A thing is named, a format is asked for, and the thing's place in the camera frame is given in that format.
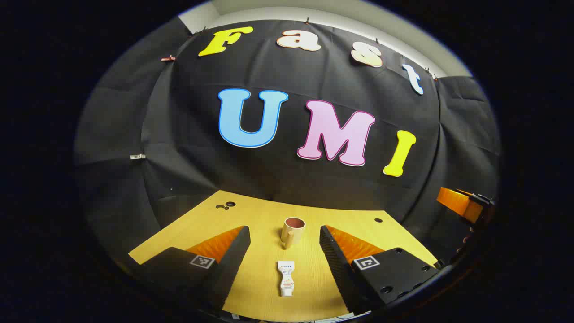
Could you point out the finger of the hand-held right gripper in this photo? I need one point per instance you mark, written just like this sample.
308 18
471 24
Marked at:
457 202

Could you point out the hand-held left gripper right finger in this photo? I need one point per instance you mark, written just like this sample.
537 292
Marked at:
336 260

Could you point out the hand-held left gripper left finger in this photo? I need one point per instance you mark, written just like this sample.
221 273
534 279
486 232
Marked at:
233 260

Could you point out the beige cup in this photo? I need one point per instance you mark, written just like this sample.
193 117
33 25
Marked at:
293 231

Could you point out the white toothpaste tube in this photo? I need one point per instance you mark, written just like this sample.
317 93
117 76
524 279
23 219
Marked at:
286 278

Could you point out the wooden desktop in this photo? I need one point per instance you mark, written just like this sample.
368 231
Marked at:
264 224

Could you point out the black backdrop cloth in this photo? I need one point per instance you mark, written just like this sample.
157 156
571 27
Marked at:
269 175

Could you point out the white cloth clip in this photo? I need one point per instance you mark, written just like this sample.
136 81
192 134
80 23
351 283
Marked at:
137 156

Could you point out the red cloth clip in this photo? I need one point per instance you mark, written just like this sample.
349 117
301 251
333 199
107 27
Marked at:
168 58

